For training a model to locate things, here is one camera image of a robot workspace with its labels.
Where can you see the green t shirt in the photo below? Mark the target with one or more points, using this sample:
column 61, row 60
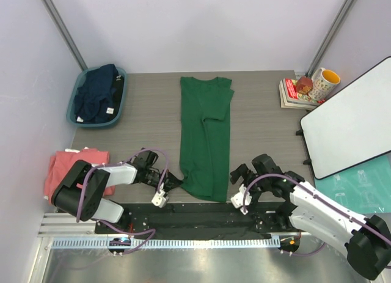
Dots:
column 205, row 137

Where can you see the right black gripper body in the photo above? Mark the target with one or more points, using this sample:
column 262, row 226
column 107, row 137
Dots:
column 258, row 186

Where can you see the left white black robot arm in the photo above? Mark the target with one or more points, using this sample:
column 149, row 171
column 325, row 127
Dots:
column 81, row 191

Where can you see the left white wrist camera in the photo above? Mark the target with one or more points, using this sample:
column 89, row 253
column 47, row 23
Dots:
column 160, row 199

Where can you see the aluminium frame post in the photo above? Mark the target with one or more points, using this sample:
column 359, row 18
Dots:
column 332, row 32
column 64, row 32

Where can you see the teal folding board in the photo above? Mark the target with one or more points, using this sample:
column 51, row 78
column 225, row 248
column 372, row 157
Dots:
column 364, row 188

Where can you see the navy blue t shirt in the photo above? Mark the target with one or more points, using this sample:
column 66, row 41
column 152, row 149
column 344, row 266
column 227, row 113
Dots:
column 94, row 93

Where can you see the red small box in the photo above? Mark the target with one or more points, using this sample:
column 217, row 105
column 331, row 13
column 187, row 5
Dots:
column 304, row 85

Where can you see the slotted cable duct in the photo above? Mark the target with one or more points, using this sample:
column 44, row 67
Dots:
column 122, row 242

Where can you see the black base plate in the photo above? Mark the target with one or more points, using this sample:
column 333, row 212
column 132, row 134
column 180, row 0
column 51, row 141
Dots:
column 204, row 221

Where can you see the teal plastic basket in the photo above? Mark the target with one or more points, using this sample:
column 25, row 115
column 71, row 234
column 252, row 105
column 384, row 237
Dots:
column 73, row 118

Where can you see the stack of books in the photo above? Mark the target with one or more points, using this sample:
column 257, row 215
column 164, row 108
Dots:
column 289, row 98

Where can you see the left aluminium frame post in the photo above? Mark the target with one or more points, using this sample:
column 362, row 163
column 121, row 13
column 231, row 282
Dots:
column 64, row 32

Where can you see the right aluminium frame post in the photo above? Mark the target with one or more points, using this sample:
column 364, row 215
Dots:
column 332, row 32

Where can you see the white mug yellow inside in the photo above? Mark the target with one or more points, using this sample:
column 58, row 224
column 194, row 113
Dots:
column 324, row 81

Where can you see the aluminium rail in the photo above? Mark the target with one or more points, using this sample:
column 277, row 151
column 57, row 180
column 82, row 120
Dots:
column 64, row 225

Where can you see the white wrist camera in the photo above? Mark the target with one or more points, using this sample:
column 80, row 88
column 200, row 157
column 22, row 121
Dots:
column 241, row 199
column 160, row 199

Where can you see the white board black rim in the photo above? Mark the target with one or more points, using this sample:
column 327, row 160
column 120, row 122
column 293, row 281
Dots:
column 351, row 127

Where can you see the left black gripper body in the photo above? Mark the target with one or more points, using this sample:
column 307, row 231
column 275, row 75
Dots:
column 152, row 178

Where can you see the pink folded t shirt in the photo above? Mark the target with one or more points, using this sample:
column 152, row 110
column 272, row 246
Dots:
column 61, row 162

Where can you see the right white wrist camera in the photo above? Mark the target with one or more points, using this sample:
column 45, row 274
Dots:
column 241, row 199

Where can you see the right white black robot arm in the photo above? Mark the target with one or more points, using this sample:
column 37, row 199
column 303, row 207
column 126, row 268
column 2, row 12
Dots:
column 363, row 241

